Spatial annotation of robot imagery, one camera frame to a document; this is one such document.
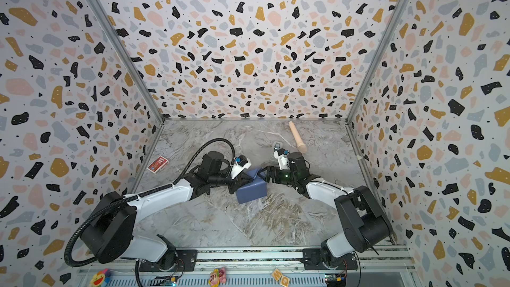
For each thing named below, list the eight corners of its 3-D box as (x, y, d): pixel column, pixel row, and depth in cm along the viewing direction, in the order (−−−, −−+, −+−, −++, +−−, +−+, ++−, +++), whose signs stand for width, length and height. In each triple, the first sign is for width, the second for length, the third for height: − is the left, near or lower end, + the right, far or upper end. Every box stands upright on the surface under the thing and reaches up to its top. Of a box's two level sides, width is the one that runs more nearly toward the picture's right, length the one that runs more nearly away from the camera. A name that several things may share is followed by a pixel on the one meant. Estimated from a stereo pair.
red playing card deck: (148, 170, 101) (146, 167, 99) (162, 158, 106) (160, 155, 104) (156, 174, 100) (154, 171, 98) (169, 162, 105) (167, 159, 102)
